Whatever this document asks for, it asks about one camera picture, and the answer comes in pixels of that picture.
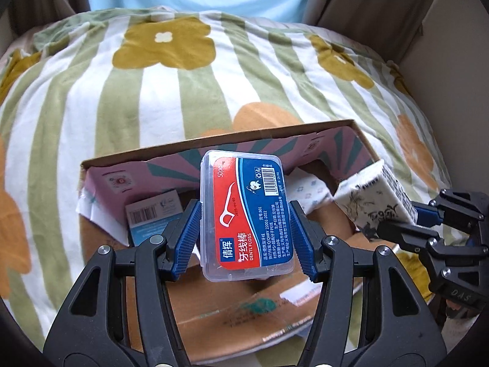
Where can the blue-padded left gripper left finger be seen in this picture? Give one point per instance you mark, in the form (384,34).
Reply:
(91,327)

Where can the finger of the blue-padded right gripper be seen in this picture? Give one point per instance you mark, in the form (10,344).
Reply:
(409,237)
(466,211)

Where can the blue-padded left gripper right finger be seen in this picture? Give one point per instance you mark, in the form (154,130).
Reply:
(369,312)

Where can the floral tissue pack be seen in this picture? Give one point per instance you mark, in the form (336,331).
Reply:
(374,195)

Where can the light blue white box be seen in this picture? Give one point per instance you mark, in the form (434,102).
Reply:
(151,216)

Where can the red blue dental floss box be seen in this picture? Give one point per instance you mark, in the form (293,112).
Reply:
(245,223)

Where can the white patterned sock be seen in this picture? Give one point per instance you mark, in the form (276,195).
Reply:
(311,192)

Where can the pink teal cardboard box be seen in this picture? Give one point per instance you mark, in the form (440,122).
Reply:
(243,290)

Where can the brown right curtain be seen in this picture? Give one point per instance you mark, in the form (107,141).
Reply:
(389,27)

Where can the floral striped blanket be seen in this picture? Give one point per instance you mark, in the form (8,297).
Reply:
(116,80)

